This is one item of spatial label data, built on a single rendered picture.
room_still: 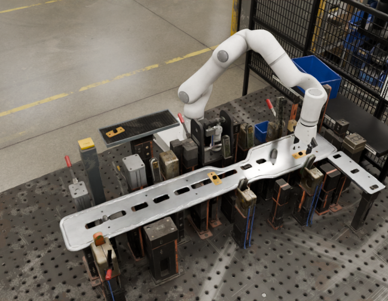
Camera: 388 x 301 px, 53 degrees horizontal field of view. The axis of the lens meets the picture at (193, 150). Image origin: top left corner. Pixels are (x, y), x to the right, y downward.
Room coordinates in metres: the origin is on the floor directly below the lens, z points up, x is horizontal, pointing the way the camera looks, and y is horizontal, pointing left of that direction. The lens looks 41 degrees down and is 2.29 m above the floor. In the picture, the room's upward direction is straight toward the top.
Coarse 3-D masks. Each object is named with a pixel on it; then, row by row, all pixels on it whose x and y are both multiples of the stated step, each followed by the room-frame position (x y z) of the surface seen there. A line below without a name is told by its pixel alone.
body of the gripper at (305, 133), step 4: (300, 124) 1.48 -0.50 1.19; (296, 128) 1.50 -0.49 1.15; (300, 128) 1.47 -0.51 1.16; (304, 128) 1.45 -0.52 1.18; (308, 128) 1.43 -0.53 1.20; (312, 128) 1.43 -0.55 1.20; (316, 128) 1.44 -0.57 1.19; (296, 132) 1.49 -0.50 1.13; (300, 132) 1.47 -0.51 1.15; (304, 132) 1.45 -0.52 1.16; (308, 132) 1.43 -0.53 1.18; (312, 132) 1.43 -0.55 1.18; (296, 136) 1.49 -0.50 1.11; (300, 136) 1.46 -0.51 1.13; (304, 136) 1.44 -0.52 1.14; (308, 136) 1.42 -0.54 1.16; (312, 136) 1.43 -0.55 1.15; (304, 140) 1.44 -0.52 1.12; (308, 140) 1.42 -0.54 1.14; (308, 144) 1.42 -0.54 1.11
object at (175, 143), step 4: (172, 140) 1.47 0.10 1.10; (176, 140) 1.47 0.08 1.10; (172, 144) 1.44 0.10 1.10; (176, 144) 1.44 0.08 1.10; (180, 144) 1.44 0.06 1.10; (172, 148) 1.43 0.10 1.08; (176, 148) 1.43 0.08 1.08; (180, 148) 1.44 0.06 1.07; (176, 152) 1.43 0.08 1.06; (180, 152) 1.43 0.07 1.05; (176, 156) 1.43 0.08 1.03; (180, 156) 1.44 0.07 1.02; (180, 160) 1.44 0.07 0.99; (180, 164) 1.44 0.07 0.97; (180, 168) 1.44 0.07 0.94; (180, 172) 1.44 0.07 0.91; (180, 192) 1.44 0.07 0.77
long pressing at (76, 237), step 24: (264, 144) 1.55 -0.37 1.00; (288, 144) 1.56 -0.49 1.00; (216, 168) 1.37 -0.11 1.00; (240, 168) 1.37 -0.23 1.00; (264, 168) 1.37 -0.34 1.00; (288, 168) 1.37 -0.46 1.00; (144, 192) 1.22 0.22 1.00; (168, 192) 1.22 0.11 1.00; (192, 192) 1.22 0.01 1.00; (216, 192) 1.22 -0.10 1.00; (72, 216) 1.08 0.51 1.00; (96, 216) 1.08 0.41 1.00; (144, 216) 1.08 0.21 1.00; (72, 240) 0.95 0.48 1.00
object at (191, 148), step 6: (186, 144) 1.46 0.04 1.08; (192, 144) 1.46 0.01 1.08; (186, 150) 1.42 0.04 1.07; (192, 150) 1.43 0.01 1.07; (186, 156) 1.42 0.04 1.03; (192, 156) 1.43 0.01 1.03; (186, 162) 1.42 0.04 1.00; (192, 162) 1.43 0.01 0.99; (186, 168) 1.43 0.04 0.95; (192, 168) 1.44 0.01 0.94
